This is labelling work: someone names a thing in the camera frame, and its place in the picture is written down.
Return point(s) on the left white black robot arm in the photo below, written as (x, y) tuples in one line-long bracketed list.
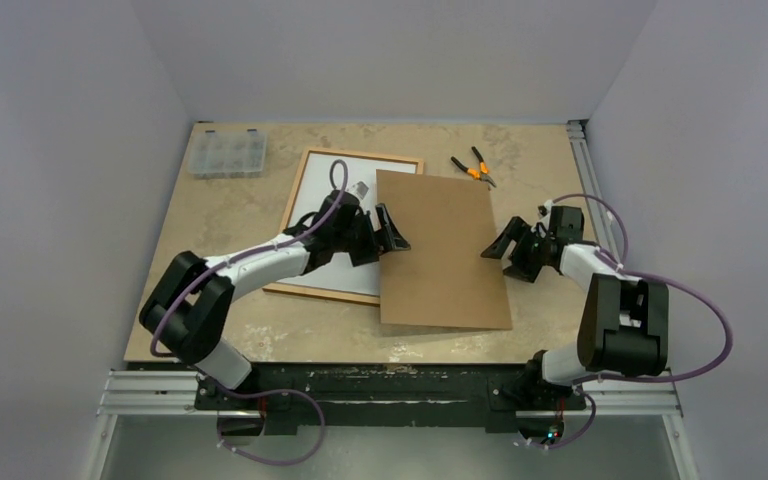
[(187, 310)]

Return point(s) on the clear plastic organizer box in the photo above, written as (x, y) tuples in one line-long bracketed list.
[(214, 154)]

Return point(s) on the wooden picture frame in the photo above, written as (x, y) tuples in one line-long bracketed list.
[(321, 171)]

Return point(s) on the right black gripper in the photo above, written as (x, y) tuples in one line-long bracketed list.
[(525, 248)]

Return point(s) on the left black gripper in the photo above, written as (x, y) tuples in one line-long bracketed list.
[(370, 253)]

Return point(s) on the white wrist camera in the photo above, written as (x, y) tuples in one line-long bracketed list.
[(358, 190), (544, 211)]

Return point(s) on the brown backing board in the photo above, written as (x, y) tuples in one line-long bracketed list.
[(442, 280)]

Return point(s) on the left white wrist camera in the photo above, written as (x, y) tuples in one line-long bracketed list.
[(358, 190)]

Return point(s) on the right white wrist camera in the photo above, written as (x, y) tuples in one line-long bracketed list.
[(544, 211)]

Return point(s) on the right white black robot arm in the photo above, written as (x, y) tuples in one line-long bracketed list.
[(623, 331)]

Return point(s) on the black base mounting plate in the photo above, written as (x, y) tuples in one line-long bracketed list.
[(498, 398)]

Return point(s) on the orange black pliers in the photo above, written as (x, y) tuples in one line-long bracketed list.
[(481, 173)]

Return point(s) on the aluminium rail frame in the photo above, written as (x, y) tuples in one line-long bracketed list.
[(537, 162)]

